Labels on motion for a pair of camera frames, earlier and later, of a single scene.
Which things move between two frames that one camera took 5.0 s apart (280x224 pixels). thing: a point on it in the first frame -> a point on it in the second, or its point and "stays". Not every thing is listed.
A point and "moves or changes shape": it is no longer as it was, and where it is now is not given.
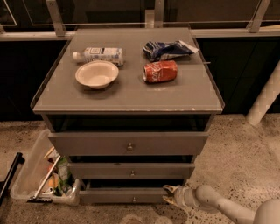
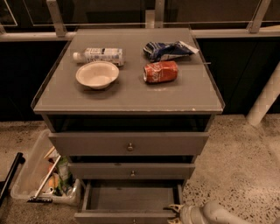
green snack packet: [65, 179] stays
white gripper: [181, 194] -> [186, 214]
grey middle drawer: [130, 171] stays
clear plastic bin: [45, 174] stays
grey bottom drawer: [127, 191] moves or changes shape
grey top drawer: [129, 143] stays
